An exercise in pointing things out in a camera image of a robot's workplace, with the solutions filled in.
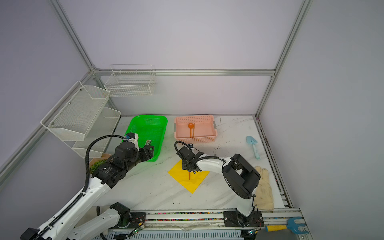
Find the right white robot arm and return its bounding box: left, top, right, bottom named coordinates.
left=174, top=141, right=264, bottom=228

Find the green plastic basket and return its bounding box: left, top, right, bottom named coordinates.
left=126, top=115, right=168, bottom=162

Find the orange plastic spoon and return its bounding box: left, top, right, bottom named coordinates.
left=188, top=123, right=195, bottom=138

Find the right beige work glove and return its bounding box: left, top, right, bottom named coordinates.
left=254, top=166, right=274, bottom=211

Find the potted green succulent plant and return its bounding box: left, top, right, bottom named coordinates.
left=89, top=153, right=112, bottom=175

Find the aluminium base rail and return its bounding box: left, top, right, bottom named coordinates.
left=104, top=208, right=313, bottom=240

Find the white wire wall basket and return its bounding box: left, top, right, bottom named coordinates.
left=105, top=65, right=157, bottom=97

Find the yellow paper napkin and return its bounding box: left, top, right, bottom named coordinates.
left=168, top=160, right=210, bottom=194

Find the blue yellow garden fork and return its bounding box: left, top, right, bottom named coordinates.
left=265, top=217, right=309, bottom=235

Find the white mesh two-tier shelf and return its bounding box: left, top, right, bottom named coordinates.
left=41, top=82, right=121, bottom=158

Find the light blue garden trowel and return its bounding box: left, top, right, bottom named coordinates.
left=246, top=136, right=261, bottom=160

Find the pink plastic basket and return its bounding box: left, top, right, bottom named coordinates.
left=174, top=115, right=218, bottom=144

